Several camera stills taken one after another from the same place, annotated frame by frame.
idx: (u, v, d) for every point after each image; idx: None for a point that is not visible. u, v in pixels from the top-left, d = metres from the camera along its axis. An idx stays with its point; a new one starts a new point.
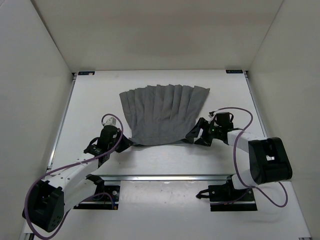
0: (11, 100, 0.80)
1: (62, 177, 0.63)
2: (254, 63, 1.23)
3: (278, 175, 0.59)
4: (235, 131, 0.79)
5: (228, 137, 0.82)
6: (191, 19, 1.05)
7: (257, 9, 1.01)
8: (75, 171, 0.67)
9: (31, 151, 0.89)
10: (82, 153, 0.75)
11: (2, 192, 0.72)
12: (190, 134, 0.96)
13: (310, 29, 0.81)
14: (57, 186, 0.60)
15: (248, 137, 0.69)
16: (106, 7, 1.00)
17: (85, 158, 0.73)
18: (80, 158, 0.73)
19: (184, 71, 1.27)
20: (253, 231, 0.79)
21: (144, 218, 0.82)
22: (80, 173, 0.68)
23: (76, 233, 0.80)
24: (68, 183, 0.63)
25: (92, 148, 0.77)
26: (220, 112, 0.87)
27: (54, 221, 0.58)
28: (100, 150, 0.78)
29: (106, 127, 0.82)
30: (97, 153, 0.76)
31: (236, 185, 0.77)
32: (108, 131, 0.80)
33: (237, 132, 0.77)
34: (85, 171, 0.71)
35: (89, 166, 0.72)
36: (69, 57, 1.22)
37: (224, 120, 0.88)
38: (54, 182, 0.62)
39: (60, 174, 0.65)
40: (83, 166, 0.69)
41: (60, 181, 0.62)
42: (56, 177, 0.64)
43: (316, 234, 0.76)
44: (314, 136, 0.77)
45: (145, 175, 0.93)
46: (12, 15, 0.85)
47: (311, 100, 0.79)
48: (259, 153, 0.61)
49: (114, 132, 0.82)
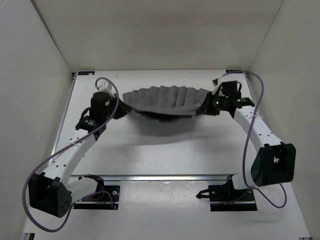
0: (11, 100, 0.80)
1: (58, 166, 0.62)
2: (254, 63, 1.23)
3: (277, 179, 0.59)
4: (245, 112, 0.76)
5: (236, 114, 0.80)
6: (191, 19, 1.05)
7: (257, 9, 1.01)
8: (69, 155, 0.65)
9: (30, 151, 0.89)
10: (74, 132, 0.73)
11: (3, 191, 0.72)
12: (199, 110, 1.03)
13: (309, 29, 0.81)
14: (54, 177, 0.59)
15: (260, 136, 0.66)
16: (106, 6, 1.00)
17: (79, 136, 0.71)
18: (72, 138, 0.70)
19: (184, 71, 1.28)
20: (253, 231, 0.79)
21: (144, 217, 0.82)
22: (75, 156, 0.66)
23: (75, 233, 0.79)
24: (64, 171, 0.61)
25: (84, 123, 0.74)
26: (226, 83, 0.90)
27: (64, 207, 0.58)
28: (94, 122, 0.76)
29: (97, 96, 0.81)
30: (91, 126, 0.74)
31: (237, 186, 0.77)
32: (99, 99, 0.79)
33: (249, 119, 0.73)
34: (81, 150, 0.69)
35: (84, 145, 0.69)
36: (69, 57, 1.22)
37: (231, 90, 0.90)
38: (50, 172, 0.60)
39: (54, 162, 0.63)
40: (77, 146, 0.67)
41: (56, 170, 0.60)
42: (51, 167, 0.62)
43: (316, 234, 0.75)
44: (314, 135, 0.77)
45: (145, 175, 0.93)
46: (12, 13, 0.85)
47: (311, 99, 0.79)
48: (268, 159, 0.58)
49: (105, 100, 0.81)
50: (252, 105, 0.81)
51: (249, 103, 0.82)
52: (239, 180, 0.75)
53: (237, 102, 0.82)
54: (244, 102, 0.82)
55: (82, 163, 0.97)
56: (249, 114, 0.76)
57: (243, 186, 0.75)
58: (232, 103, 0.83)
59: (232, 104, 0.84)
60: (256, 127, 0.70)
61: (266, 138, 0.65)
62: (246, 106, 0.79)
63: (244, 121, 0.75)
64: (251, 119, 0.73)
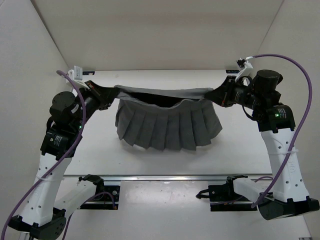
0: (11, 99, 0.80)
1: (33, 208, 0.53)
2: (253, 63, 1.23)
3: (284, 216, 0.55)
4: (279, 140, 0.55)
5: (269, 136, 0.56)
6: (191, 18, 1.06)
7: (257, 9, 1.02)
8: (42, 193, 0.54)
9: (29, 151, 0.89)
10: (41, 157, 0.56)
11: (3, 191, 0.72)
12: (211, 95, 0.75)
13: (309, 29, 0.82)
14: (31, 222, 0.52)
15: (287, 185, 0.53)
16: (106, 6, 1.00)
17: (47, 166, 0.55)
18: (41, 169, 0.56)
19: (184, 72, 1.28)
20: (254, 231, 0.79)
21: (144, 218, 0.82)
22: (51, 189, 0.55)
23: (75, 233, 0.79)
24: (41, 212, 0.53)
25: (50, 142, 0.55)
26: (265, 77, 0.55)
27: (57, 229, 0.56)
28: (62, 136, 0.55)
29: (55, 106, 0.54)
30: (59, 145, 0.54)
31: (237, 190, 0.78)
32: (60, 110, 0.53)
33: (283, 155, 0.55)
34: (58, 177, 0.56)
35: (57, 174, 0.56)
36: (69, 57, 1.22)
37: (270, 88, 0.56)
38: (27, 216, 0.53)
39: (28, 202, 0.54)
40: (48, 181, 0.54)
41: (32, 214, 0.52)
42: (26, 210, 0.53)
43: (316, 234, 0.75)
44: (313, 136, 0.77)
45: (145, 175, 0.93)
46: (12, 13, 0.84)
47: (311, 99, 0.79)
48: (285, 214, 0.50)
49: (70, 107, 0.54)
50: (292, 129, 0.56)
51: (289, 123, 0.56)
52: (239, 185, 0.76)
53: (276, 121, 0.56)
54: (284, 118, 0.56)
55: (82, 164, 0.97)
56: (281, 142, 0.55)
57: (242, 191, 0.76)
58: (267, 114, 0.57)
59: (266, 115, 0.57)
60: (286, 168, 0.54)
61: (292, 189, 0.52)
62: (282, 127, 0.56)
63: (273, 149, 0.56)
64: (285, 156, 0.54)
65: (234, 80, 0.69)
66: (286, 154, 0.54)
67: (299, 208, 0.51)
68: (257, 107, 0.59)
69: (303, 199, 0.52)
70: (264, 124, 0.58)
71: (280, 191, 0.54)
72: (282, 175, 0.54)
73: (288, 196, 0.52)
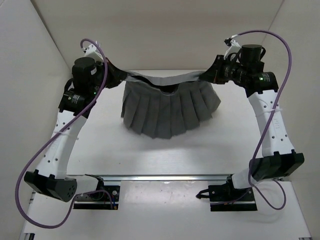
0: (12, 100, 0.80)
1: (50, 161, 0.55)
2: None
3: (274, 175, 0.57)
4: (264, 100, 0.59)
5: (255, 97, 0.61)
6: (191, 18, 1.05)
7: (257, 9, 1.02)
8: (58, 147, 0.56)
9: (30, 151, 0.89)
10: (58, 114, 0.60)
11: (3, 191, 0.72)
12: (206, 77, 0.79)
13: (309, 28, 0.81)
14: (48, 174, 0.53)
15: (272, 139, 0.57)
16: (106, 6, 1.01)
17: (65, 121, 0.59)
18: (58, 125, 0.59)
19: (184, 71, 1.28)
20: (254, 231, 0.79)
21: (144, 218, 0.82)
22: (66, 145, 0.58)
23: (75, 233, 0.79)
24: (57, 165, 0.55)
25: (68, 101, 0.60)
26: (246, 47, 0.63)
27: (69, 192, 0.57)
28: (79, 96, 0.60)
29: (78, 64, 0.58)
30: (76, 103, 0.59)
31: (236, 185, 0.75)
32: (82, 69, 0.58)
33: (268, 113, 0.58)
34: (72, 136, 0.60)
35: (73, 131, 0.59)
36: (70, 57, 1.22)
37: (253, 57, 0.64)
38: (43, 169, 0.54)
39: (44, 156, 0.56)
40: (65, 136, 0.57)
41: (49, 166, 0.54)
42: (43, 163, 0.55)
43: (316, 234, 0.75)
44: (313, 136, 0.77)
45: (145, 175, 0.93)
46: (12, 13, 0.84)
47: (311, 99, 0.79)
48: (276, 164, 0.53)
49: (91, 67, 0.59)
50: (277, 90, 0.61)
51: (273, 86, 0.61)
52: (239, 178, 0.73)
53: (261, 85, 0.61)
54: (268, 82, 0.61)
55: (82, 163, 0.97)
56: (268, 101, 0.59)
57: (242, 185, 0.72)
58: (252, 81, 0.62)
59: (251, 81, 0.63)
60: (271, 125, 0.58)
61: (278, 143, 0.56)
62: (267, 89, 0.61)
63: (260, 110, 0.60)
64: (270, 113, 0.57)
65: (222, 58, 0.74)
66: (271, 111, 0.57)
67: (285, 161, 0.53)
68: (244, 76, 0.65)
69: (289, 152, 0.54)
70: (250, 91, 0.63)
71: (268, 146, 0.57)
72: (269, 131, 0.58)
73: (274, 149, 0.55)
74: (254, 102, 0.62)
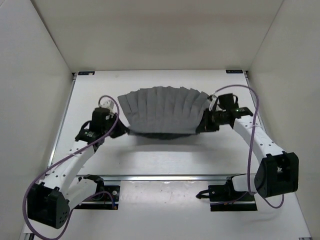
0: (11, 100, 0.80)
1: (57, 176, 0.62)
2: (254, 63, 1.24)
3: (283, 188, 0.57)
4: (244, 121, 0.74)
5: (236, 123, 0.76)
6: (191, 19, 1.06)
7: (257, 9, 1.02)
8: (68, 166, 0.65)
9: (30, 151, 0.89)
10: (74, 143, 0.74)
11: (3, 191, 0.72)
12: (199, 128, 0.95)
13: (309, 29, 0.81)
14: (53, 186, 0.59)
15: (261, 146, 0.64)
16: (106, 6, 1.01)
17: (78, 148, 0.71)
18: (72, 150, 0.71)
19: (184, 71, 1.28)
20: (254, 231, 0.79)
21: (144, 218, 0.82)
22: (74, 167, 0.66)
23: (75, 233, 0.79)
24: (64, 180, 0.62)
25: (84, 135, 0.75)
26: (221, 95, 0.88)
27: (61, 213, 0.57)
28: (93, 134, 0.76)
29: (98, 110, 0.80)
30: (91, 137, 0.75)
31: (237, 187, 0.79)
32: (100, 113, 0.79)
33: (250, 129, 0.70)
34: (80, 161, 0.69)
35: (83, 156, 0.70)
36: (70, 57, 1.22)
37: (228, 101, 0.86)
38: (50, 182, 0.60)
39: (53, 172, 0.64)
40: (76, 157, 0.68)
41: (56, 180, 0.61)
42: (51, 177, 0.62)
43: (316, 233, 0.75)
44: (313, 136, 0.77)
45: (145, 175, 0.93)
46: (12, 13, 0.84)
47: (311, 99, 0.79)
48: (271, 170, 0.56)
49: (106, 114, 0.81)
50: (251, 115, 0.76)
51: (249, 112, 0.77)
52: (240, 181, 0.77)
53: (236, 113, 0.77)
54: (243, 111, 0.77)
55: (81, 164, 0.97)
56: (248, 123, 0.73)
57: (243, 188, 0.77)
58: (231, 113, 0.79)
59: (231, 114, 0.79)
60: (256, 136, 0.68)
61: (267, 147, 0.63)
62: (244, 115, 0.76)
63: (243, 129, 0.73)
64: (252, 128, 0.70)
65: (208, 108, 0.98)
66: (252, 127, 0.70)
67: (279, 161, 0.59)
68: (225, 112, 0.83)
69: (280, 153, 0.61)
70: (232, 121, 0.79)
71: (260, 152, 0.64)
72: (256, 140, 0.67)
73: (266, 152, 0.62)
74: (240, 130, 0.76)
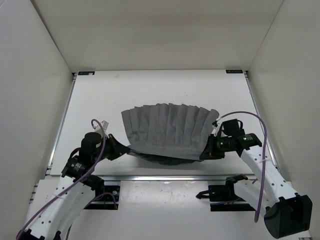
0: (12, 100, 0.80)
1: (43, 222, 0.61)
2: (254, 63, 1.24)
3: (293, 229, 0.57)
4: (254, 154, 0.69)
5: (244, 154, 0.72)
6: (191, 19, 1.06)
7: (257, 9, 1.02)
8: (53, 210, 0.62)
9: (30, 151, 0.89)
10: (60, 179, 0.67)
11: (3, 191, 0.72)
12: (203, 154, 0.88)
13: (309, 29, 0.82)
14: (39, 236, 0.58)
15: (273, 186, 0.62)
16: (106, 6, 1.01)
17: (66, 186, 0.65)
18: (58, 188, 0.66)
19: (183, 71, 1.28)
20: (254, 231, 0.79)
21: (144, 217, 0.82)
22: (61, 209, 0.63)
23: (75, 234, 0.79)
24: (49, 227, 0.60)
25: (71, 168, 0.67)
26: (226, 120, 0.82)
27: None
28: (81, 165, 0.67)
29: (88, 138, 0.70)
30: (78, 170, 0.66)
31: (238, 193, 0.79)
32: (90, 142, 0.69)
33: (260, 164, 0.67)
34: (68, 201, 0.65)
35: (70, 195, 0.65)
36: (70, 57, 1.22)
37: (233, 128, 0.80)
38: (35, 229, 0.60)
39: (40, 217, 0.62)
40: (61, 199, 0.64)
41: (41, 228, 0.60)
42: (37, 223, 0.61)
43: (316, 233, 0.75)
44: (313, 136, 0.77)
45: (145, 175, 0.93)
46: (12, 13, 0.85)
47: (311, 99, 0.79)
48: (284, 215, 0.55)
49: (97, 141, 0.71)
50: (260, 144, 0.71)
51: (257, 142, 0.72)
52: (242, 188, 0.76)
53: (246, 144, 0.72)
54: (251, 139, 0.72)
55: None
56: (257, 156, 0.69)
57: (243, 195, 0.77)
58: (237, 141, 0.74)
59: (238, 143, 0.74)
60: (267, 174, 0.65)
61: (279, 190, 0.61)
62: (253, 146, 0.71)
63: (252, 162, 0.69)
64: (262, 164, 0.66)
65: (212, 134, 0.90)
66: (262, 162, 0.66)
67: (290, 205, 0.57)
68: (231, 141, 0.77)
69: (293, 196, 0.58)
70: (239, 149, 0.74)
71: (272, 194, 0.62)
72: (267, 180, 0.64)
73: (279, 195, 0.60)
74: (249, 164, 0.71)
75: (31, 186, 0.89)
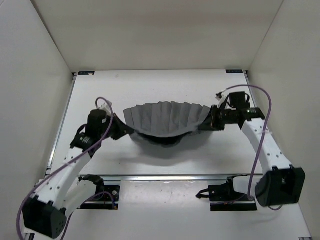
0: (12, 99, 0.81)
1: (51, 188, 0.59)
2: (254, 63, 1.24)
3: (280, 201, 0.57)
4: (254, 125, 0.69)
5: (244, 126, 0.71)
6: (191, 19, 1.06)
7: (257, 9, 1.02)
8: (63, 177, 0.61)
9: (30, 151, 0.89)
10: (69, 150, 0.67)
11: (3, 191, 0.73)
12: (204, 125, 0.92)
13: (309, 30, 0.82)
14: (47, 200, 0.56)
15: (269, 157, 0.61)
16: (106, 6, 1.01)
17: (74, 156, 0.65)
18: (67, 158, 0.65)
19: (184, 71, 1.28)
20: (254, 230, 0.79)
21: (144, 218, 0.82)
22: (69, 178, 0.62)
23: (75, 234, 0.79)
24: (58, 194, 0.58)
25: (79, 141, 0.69)
26: (233, 93, 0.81)
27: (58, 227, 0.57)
28: (89, 139, 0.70)
29: (94, 114, 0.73)
30: (87, 143, 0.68)
31: (237, 189, 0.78)
32: (96, 117, 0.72)
33: (259, 135, 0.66)
34: (75, 171, 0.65)
35: (78, 165, 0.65)
36: (70, 57, 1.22)
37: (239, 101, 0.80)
38: (43, 195, 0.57)
39: (47, 184, 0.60)
40: (71, 168, 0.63)
41: (50, 194, 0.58)
42: (44, 190, 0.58)
43: (316, 233, 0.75)
44: (313, 136, 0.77)
45: (145, 175, 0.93)
46: (12, 14, 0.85)
47: (310, 99, 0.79)
48: (275, 183, 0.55)
49: (103, 117, 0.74)
50: (263, 118, 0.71)
51: (260, 115, 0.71)
52: (240, 183, 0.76)
53: (248, 116, 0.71)
54: (254, 114, 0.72)
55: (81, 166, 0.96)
56: (258, 127, 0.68)
57: (243, 191, 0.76)
58: (241, 114, 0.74)
59: (241, 115, 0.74)
60: (265, 144, 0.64)
61: (276, 159, 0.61)
62: (256, 118, 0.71)
63: (252, 134, 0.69)
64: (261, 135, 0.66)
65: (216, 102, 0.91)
66: (262, 134, 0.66)
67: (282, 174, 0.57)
68: (235, 113, 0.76)
69: (287, 167, 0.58)
70: (242, 122, 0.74)
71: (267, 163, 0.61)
72: (264, 149, 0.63)
73: (273, 164, 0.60)
74: (248, 136, 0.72)
75: (31, 186, 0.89)
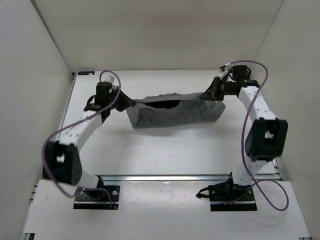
0: (12, 99, 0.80)
1: (71, 135, 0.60)
2: (254, 63, 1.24)
3: (266, 152, 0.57)
4: (249, 91, 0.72)
5: (242, 92, 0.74)
6: (191, 19, 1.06)
7: (257, 9, 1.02)
8: (82, 128, 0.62)
9: (30, 151, 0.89)
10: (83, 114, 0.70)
11: (3, 190, 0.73)
12: (205, 95, 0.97)
13: (309, 29, 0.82)
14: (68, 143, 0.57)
15: (258, 111, 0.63)
16: (106, 6, 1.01)
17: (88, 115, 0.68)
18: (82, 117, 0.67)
19: (184, 71, 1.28)
20: (254, 230, 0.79)
21: (144, 218, 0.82)
22: (86, 130, 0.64)
23: (75, 234, 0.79)
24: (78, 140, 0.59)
25: (92, 107, 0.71)
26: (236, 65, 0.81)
27: (75, 174, 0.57)
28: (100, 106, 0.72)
29: (100, 84, 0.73)
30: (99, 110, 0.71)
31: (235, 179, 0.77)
32: (103, 87, 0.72)
33: (252, 97, 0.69)
34: (90, 128, 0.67)
35: (93, 123, 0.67)
36: (69, 57, 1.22)
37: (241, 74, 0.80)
38: (64, 140, 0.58)
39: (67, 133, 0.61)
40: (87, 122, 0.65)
41: (70, 138, 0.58)
42: (65, 137, 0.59)
43: (315, 233, 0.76)
44: (313, 135, 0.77)
45: (145, 175, 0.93)
46: (12, 14, 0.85)
47: (310, 99, 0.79)
48: (259, 130, 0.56)
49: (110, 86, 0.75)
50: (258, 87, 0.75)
51: (255, 84, 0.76)
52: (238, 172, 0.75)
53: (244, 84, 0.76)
54: (251, 83, 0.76)
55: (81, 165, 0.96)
56: (252, 92, 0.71)
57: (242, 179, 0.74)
58: (238, 84, 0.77)
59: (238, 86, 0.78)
60: (256, 103, 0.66)
61: (263, 113, 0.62)
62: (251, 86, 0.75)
63: (247, 98, 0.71)
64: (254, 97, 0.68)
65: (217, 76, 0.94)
66: (255, 96, 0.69)
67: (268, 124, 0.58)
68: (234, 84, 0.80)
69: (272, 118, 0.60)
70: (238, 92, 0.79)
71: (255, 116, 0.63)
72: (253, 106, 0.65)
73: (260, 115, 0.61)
74: (244, 102, 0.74)
75: (31, 186, 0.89)
